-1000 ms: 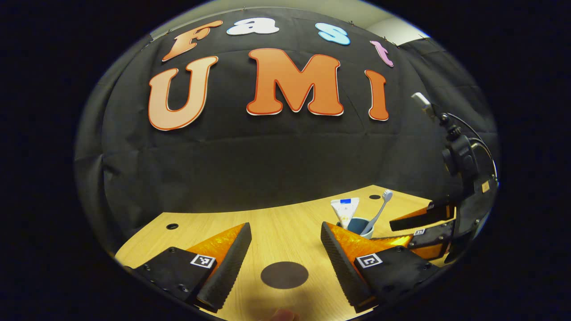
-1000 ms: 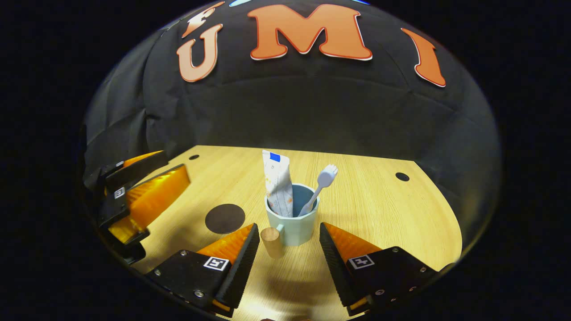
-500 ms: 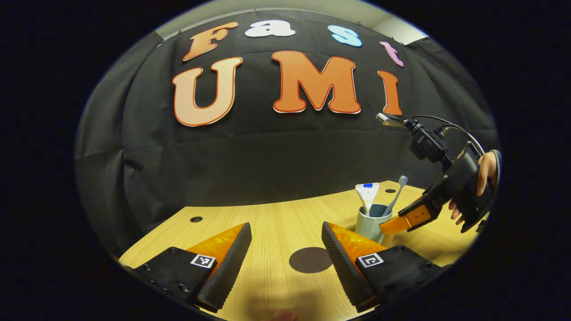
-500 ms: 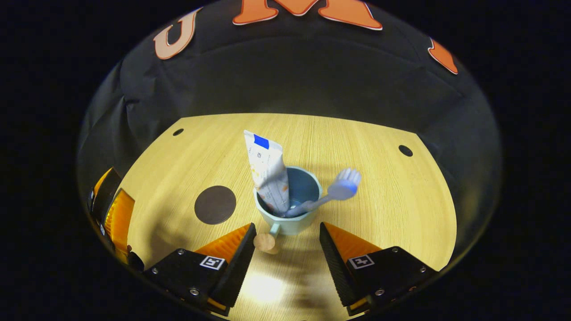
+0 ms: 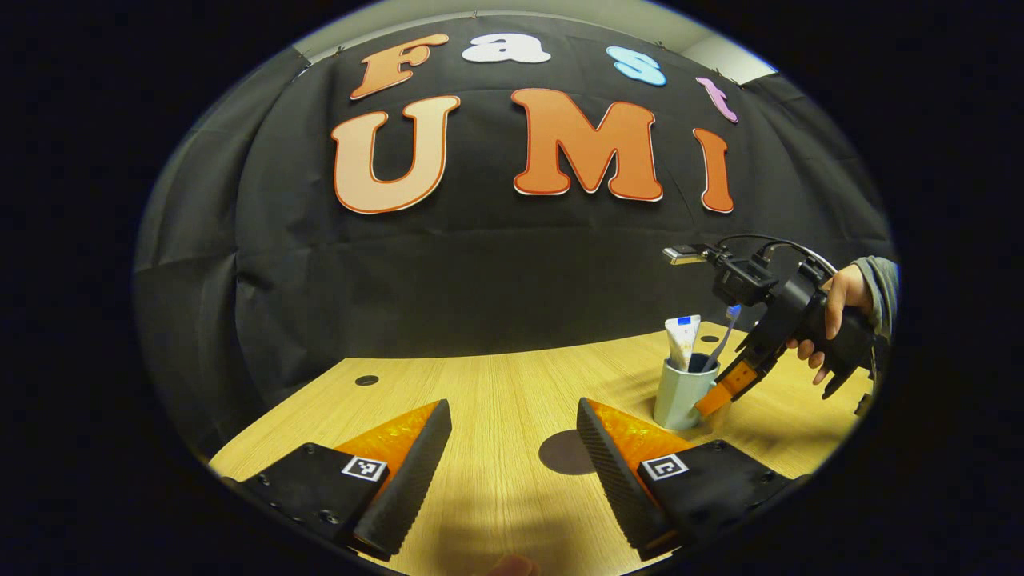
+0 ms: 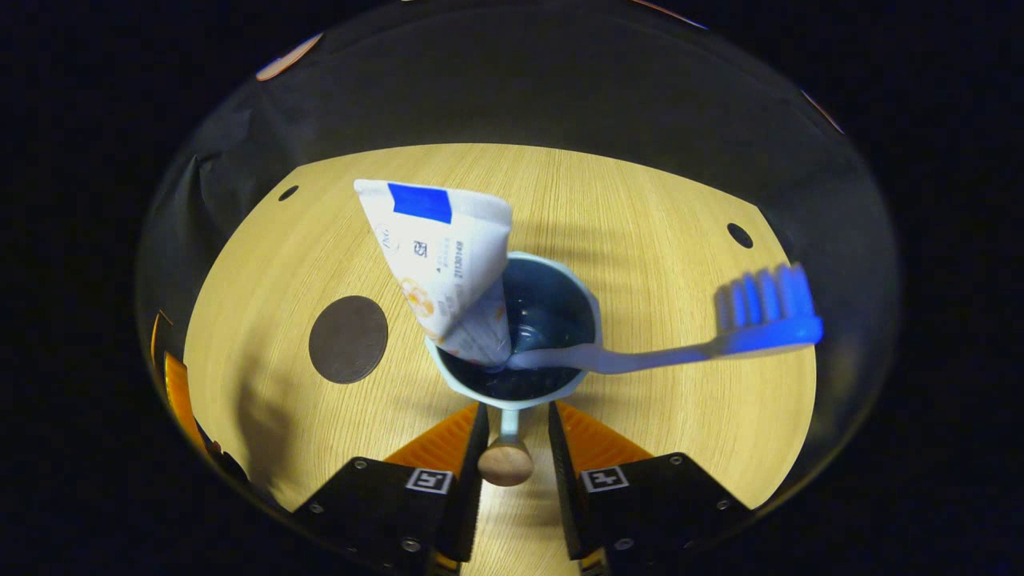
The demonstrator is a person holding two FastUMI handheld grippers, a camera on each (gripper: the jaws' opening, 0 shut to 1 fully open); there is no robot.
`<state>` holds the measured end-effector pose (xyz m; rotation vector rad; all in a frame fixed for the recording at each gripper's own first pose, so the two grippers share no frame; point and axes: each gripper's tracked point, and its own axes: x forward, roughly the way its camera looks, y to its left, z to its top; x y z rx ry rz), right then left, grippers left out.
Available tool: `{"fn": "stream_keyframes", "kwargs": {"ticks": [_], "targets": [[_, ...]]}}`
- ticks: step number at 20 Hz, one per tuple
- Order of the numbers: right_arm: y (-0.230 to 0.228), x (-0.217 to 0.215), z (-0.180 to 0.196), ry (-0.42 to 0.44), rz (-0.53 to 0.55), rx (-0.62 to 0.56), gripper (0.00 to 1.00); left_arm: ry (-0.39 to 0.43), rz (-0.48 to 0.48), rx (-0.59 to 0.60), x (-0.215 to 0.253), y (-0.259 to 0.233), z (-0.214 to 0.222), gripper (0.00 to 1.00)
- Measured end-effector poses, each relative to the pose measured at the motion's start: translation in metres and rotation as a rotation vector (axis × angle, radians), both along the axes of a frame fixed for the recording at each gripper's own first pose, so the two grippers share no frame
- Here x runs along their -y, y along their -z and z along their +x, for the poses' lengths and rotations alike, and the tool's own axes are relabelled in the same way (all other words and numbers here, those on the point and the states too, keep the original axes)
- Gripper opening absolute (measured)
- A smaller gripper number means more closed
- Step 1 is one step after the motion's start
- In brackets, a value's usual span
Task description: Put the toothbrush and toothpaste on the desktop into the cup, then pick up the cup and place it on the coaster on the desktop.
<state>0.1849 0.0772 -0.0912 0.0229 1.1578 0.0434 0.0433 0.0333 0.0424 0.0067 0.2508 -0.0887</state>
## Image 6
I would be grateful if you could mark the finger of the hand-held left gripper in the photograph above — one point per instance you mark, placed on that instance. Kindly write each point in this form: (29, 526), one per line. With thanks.
(180, 396)

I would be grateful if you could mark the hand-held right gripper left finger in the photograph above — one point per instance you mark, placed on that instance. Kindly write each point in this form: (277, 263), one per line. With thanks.
(384, 512)

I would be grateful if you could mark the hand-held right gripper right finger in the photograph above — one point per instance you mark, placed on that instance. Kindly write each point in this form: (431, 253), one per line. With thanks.
(656, 512)

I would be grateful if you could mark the white toothbrush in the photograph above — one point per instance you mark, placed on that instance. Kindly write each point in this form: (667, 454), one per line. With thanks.
(640, 360)

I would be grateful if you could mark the dark round coaster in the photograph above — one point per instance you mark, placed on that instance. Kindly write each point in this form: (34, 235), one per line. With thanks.
(348, 340)

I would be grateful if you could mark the light blue cup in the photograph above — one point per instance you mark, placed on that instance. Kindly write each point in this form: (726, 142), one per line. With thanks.
(552, 312)

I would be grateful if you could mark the white toothpaste tube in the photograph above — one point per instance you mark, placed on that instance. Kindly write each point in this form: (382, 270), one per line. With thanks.
(448, 256)

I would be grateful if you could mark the black backdrop cloth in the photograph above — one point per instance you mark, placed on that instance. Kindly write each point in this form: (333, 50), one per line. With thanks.
(512, 80)

